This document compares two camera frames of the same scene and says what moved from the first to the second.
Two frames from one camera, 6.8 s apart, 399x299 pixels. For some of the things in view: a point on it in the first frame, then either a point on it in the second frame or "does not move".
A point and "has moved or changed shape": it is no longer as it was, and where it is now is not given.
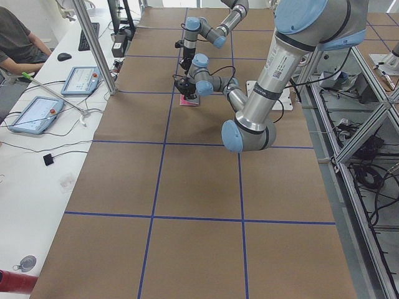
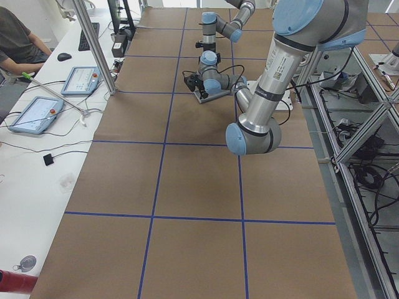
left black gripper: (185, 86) -> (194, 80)
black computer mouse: (63, 56) does not move
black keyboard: (83, 45) does not move
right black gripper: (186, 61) -> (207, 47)
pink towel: (184, 102) has moved or changed shape
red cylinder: (15, 282) does not move
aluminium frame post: (97, 47) does not move
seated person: (21, 52) does not move
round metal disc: (27, 263) does not move
